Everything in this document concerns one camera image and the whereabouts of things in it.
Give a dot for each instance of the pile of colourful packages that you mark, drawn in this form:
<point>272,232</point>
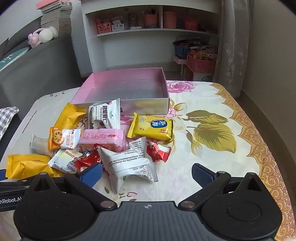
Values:
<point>196,46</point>

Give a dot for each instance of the pink snack packet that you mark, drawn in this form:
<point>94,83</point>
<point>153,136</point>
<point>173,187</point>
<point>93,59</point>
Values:
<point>101,136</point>

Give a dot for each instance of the pink and white plush toy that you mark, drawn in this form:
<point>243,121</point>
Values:
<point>46,34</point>

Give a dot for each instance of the clear jar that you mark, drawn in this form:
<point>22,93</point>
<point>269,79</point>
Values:
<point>134,22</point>

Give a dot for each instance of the white nut snack packet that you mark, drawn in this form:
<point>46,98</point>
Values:
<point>108,113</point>

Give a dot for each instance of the large pink basket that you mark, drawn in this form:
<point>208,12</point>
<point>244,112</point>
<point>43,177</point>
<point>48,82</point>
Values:
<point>201,64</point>

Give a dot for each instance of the small white snack packet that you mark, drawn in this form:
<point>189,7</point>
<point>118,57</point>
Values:
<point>40,144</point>

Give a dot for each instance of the pink tray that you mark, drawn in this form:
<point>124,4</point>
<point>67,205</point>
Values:
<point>178,60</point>

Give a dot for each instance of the teal cushion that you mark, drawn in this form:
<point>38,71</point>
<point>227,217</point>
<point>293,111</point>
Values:
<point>11,58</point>

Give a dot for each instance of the pink cardboard box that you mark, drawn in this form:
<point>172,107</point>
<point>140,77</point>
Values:
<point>127,92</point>

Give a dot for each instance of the stack of books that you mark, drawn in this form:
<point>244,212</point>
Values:
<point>57,18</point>

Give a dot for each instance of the dark grey cushion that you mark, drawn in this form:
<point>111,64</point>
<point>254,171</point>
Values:
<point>23,34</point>

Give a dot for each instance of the pink cup with pens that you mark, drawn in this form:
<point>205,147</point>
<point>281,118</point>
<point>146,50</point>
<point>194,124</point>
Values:
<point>151,20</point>

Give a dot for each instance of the white shelf desk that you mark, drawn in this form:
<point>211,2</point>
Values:
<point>129,53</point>

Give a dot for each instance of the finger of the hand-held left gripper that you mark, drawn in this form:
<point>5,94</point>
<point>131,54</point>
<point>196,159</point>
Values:
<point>2,175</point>

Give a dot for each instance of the yellow-orange snack packet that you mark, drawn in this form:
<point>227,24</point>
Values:
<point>25,165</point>
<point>69,115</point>

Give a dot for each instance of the pink perforated basket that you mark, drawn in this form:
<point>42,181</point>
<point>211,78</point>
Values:
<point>104,29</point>

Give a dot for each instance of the red basket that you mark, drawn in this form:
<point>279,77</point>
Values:
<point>191,24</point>

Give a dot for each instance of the white labelled box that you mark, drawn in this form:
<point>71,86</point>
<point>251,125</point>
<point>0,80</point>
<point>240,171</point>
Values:
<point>118,27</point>

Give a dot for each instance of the white packet with black text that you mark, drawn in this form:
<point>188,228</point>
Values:
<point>124,164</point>

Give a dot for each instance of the blue box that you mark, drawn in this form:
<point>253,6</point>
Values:
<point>181,52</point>

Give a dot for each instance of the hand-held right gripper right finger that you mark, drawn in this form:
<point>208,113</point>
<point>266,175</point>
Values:
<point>201,177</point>

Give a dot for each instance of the pale floral curtain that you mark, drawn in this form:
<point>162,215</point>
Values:
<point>233,46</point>

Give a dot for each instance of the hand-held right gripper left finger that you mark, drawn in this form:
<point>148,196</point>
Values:
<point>92,175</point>

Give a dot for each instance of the yellow biscuit packet blue label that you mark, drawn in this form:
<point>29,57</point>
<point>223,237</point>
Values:
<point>143,127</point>

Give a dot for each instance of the grey sofa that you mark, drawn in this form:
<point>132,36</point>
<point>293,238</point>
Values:
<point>34,69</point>

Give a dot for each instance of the orange-white lotus root packet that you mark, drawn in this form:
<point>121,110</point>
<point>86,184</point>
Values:
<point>55,139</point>

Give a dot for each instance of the grey checked pillow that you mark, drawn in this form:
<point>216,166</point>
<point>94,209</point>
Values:
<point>7,118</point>

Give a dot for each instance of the red snack packet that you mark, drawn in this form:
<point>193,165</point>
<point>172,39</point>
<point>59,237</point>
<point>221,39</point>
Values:
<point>159,150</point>
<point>87,160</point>

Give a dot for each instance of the white pale-yellow snack packet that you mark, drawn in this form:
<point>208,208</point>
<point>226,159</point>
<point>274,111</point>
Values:
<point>60,162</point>

